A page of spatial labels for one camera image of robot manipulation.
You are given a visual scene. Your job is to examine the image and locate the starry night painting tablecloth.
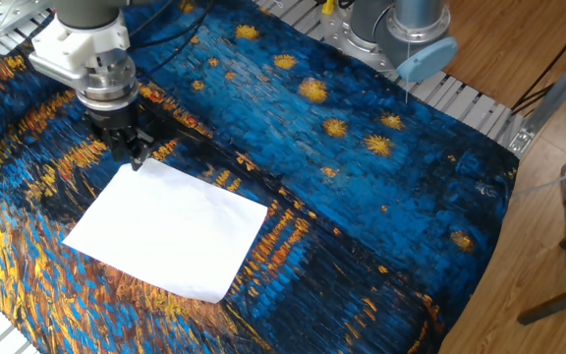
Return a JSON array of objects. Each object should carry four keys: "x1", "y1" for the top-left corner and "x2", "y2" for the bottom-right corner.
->
[{"x1": 0, "y1": 0, "x2": 520, "y2": 354}]

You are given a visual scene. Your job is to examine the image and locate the aluminium frame beam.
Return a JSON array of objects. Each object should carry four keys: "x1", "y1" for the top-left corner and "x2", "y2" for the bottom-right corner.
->
[{"x1": 508, "y1": 43, "x2": 566, "y2": 158}]

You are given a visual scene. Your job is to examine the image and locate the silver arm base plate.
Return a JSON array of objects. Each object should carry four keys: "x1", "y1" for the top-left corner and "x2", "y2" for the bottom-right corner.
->
[{"x1": 319, "y1": 0, "x2": 412, "y2": 75}]

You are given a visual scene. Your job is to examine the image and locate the white square cloth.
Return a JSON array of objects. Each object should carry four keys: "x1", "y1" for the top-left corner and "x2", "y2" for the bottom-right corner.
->
[{"x1": 61, "y1": 156, "x2": 269, "y2": 305}]

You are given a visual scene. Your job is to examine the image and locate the silver vented wrist box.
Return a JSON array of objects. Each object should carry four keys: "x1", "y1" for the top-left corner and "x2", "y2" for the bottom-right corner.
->
[{"x1": 27, "y1": 48, "x2": 90, "y2": 92}]

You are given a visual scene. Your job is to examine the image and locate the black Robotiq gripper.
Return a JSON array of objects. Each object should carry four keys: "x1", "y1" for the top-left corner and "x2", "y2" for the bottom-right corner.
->
[{"x1": 85, "y1": 100, "x2": 157, "y2": 172}]

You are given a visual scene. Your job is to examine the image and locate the dark wooden stand legs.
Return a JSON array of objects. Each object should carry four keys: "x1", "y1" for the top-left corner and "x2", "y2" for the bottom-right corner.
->
[{"x1": 516, "y1": 218, "x2": 566, "y2": 325}]

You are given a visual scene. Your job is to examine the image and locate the white floor cable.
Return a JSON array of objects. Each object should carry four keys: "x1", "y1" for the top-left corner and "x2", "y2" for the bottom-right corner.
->
[{"x1": 511, "y1": 164, "x2": 566, "y2": 198}]

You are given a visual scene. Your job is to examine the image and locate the black floor cables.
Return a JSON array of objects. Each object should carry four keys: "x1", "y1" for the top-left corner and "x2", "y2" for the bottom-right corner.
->
[{"x1": 511, "y1": 9, "x2": 566, "y2": 117}]

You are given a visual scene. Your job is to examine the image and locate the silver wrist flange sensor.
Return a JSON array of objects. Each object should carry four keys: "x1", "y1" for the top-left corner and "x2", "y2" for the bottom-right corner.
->
[{"x1": 74, "y1": 48, "x2": 142, "y2": 112}]

